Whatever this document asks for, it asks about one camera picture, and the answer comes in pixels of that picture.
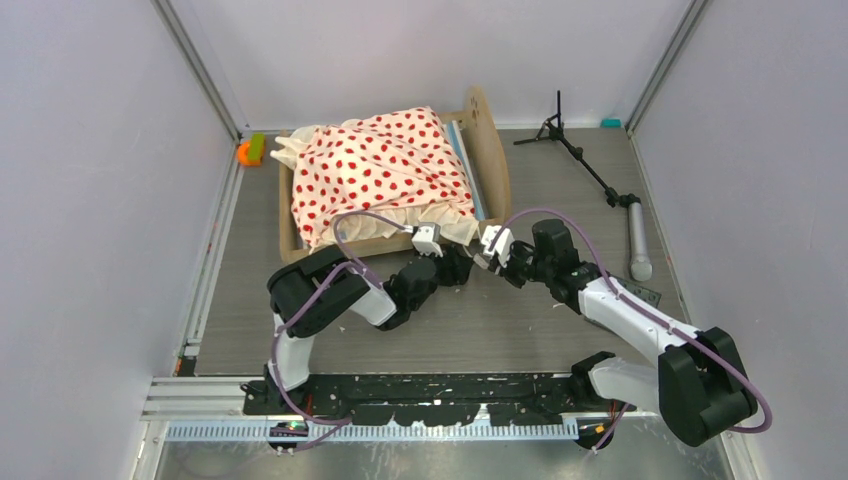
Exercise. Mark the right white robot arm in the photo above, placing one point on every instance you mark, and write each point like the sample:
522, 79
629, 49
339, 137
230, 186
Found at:
636, 325

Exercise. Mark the strawberry print ruffled blanket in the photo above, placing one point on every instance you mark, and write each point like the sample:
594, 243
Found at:
351, 181

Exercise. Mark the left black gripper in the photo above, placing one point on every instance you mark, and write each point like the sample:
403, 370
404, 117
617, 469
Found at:
456, 271

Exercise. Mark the wooden pet bed frame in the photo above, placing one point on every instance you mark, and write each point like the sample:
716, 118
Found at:
493, 204

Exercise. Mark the orange green toy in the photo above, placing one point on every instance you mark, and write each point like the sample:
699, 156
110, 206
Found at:
250, 152

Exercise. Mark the blue striped mattress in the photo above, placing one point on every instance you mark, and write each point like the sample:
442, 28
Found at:
456, 141

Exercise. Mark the teal small block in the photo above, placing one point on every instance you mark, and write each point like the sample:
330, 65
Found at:
612, 123

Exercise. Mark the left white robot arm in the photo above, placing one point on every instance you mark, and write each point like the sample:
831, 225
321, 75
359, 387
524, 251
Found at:
308, 295

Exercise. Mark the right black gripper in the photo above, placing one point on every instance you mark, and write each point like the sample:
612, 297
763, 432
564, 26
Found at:
503, 263

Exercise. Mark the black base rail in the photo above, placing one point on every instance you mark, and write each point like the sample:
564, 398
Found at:
439, 407

